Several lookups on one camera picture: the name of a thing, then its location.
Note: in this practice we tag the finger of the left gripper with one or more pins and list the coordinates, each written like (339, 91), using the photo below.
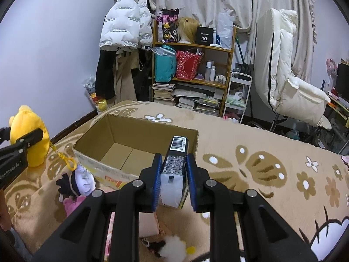
(5, 134)
(25, 141)

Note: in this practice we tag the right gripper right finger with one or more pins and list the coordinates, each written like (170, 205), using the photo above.
(242, 224)

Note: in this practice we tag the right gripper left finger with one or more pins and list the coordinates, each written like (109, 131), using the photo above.
(82, 236)

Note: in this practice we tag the yellow plush toy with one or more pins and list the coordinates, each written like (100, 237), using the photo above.
(26, 124)

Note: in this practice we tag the magenta plush bear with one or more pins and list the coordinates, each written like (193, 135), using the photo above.
(70, 204)

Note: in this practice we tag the white-haired blindfolded plush doll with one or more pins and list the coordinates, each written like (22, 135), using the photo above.
(79, 183)

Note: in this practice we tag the black barcode tissue pack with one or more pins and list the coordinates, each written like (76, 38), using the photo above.
(173, 185)

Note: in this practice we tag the pink plush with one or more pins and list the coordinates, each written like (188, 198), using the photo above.
(109, 237)

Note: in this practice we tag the person's left hand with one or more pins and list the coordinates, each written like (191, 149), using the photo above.
(5, 218)

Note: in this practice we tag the plastic bag of snacks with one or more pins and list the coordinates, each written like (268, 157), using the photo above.
(89, 87)

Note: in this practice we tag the open cardboard box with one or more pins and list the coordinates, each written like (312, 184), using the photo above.
(115, 149)

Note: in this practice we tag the beige hanging coat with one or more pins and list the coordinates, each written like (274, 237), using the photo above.
(123, 81)

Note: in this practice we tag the white padded recliner chair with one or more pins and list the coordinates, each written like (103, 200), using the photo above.
(277, 86)

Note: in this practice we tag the stack of books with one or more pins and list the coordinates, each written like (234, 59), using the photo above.
(162, 93)

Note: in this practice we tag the white metal cart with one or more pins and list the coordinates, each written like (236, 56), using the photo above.
(238, 93)

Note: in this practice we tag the white puffer jacket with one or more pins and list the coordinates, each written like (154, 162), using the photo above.
(127, 26)

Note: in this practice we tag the teal storage bag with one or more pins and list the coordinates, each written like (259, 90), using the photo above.
(164, 63)

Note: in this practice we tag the wooden shelf unit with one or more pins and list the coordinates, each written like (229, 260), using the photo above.
(206, 93)

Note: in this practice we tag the red patterned bag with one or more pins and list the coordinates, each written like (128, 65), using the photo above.
(187, 65)

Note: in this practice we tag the blonde wig head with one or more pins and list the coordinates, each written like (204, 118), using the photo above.
(187, 28)

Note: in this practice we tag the black box marked 40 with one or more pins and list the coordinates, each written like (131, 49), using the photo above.
(204, 36)

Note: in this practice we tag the cream curtain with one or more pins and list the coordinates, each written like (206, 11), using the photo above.
(246, 13)

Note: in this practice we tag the white fluffy keychain plush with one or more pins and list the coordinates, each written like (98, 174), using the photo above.
(171, 248)

